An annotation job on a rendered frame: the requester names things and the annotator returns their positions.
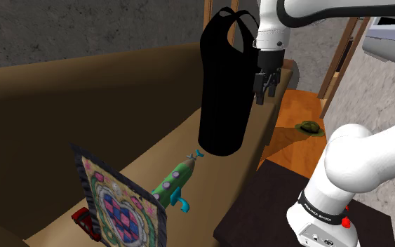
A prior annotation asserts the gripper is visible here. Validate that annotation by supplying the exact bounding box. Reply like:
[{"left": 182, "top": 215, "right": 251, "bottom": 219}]
[{"left": 253, "top": 49, "right": 285, "bottom": 105}]

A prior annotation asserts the black tote bag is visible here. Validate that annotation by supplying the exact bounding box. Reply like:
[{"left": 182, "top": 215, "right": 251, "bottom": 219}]
[{"left": 197, "top": 6, "right": 262, "bottom": 157}]

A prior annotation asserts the green hat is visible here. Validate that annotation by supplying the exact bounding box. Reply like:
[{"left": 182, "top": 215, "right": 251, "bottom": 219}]
[{"left": 295, "top": 121, "right": 326, "bottom": 138}]

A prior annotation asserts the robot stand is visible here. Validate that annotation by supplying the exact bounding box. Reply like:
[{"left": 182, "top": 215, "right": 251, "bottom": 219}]
[{"left": 213, "top": 159, "right": 395, "bottom": 247}]

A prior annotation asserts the green toy submarine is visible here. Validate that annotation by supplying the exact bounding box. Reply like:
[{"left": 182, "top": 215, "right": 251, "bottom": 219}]
[{"left": 150, "top": 149, "right": 205, "bottom": 213}]

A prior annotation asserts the patterned square pillow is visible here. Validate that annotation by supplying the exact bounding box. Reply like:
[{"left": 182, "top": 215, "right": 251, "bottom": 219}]
[{"left": 69, "top": 142, "right": 168, "bottom": 247}]

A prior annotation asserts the red toy car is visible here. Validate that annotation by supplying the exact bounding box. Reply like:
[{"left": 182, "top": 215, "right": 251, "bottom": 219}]
[{"left": 70, "top": 207, "right": 102, "bottom": 242}]

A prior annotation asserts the grey wall cabinet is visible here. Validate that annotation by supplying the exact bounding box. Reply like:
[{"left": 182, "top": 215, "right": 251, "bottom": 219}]
[{"left": 361, "top": 16, "right": 395, "bottom": 62}]

